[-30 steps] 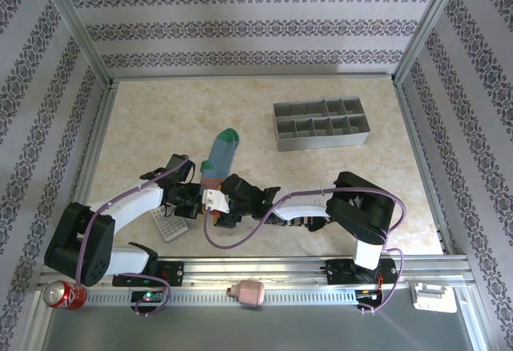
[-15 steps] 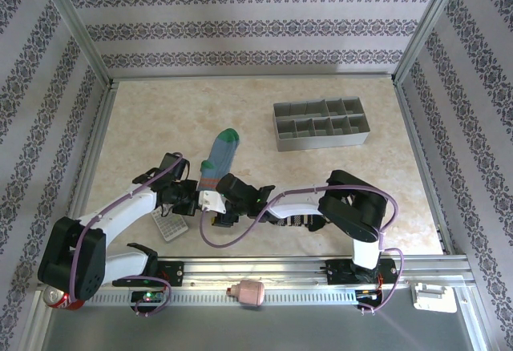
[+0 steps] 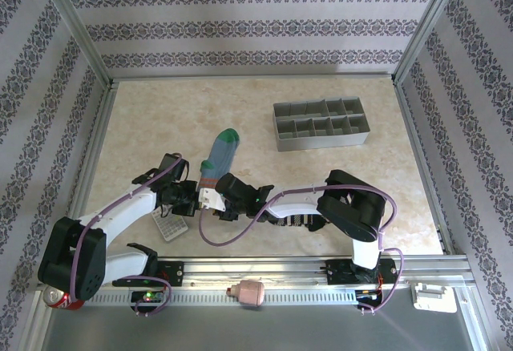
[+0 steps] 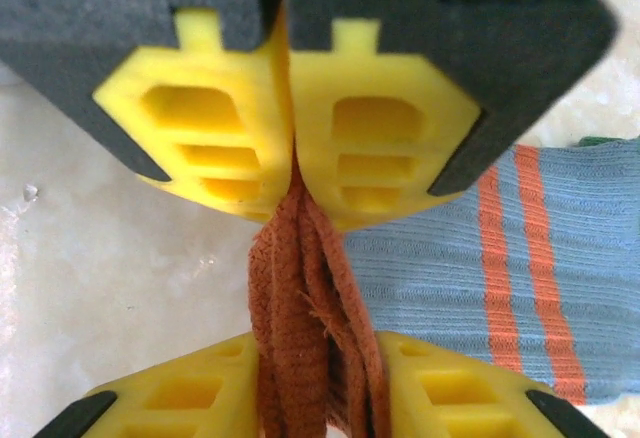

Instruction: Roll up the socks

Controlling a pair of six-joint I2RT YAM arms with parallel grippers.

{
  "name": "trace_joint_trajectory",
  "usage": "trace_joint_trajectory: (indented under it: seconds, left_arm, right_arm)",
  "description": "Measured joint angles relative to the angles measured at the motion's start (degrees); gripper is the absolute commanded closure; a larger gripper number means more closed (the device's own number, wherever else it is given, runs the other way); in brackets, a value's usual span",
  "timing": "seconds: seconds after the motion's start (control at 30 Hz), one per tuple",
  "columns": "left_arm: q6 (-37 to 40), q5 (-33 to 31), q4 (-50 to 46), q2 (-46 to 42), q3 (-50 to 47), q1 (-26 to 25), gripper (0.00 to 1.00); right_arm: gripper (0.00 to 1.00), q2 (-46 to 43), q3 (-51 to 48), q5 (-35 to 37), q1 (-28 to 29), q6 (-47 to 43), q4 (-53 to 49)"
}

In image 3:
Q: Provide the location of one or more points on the white plastic bracket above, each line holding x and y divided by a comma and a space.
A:
433, 297

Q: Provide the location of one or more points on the pink plastic bottle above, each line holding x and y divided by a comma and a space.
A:
250, 293

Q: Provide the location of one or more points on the circuit board with green light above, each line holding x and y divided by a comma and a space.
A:
148, 296

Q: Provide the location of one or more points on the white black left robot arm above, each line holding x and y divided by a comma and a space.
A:
136, 211

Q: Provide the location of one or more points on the black white striped sock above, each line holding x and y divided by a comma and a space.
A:
292, 221

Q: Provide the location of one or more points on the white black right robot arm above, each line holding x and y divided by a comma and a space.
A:
292, 206

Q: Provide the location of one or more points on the aluminium front rail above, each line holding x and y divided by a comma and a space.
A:
260, 267

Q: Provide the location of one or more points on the aluminium side rail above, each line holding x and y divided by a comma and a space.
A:
422, 158
96, 138

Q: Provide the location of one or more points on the white pocket calculator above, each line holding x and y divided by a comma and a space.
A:
172, 228

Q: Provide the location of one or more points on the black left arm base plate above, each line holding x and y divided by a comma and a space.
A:
172, 273

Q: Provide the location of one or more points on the aluminium back bar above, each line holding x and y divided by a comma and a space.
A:
248, 77

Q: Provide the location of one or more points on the grey divided organizer box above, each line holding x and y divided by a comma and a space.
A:
320, 140

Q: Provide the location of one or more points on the red soda can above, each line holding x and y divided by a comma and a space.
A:
54, 297

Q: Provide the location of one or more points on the aluminium corner post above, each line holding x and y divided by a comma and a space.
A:
429, 26
78, 26

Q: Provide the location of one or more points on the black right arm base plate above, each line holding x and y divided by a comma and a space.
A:
336, 273

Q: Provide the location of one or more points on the blue-grey sock with green toe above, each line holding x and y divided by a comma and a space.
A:
220, 154

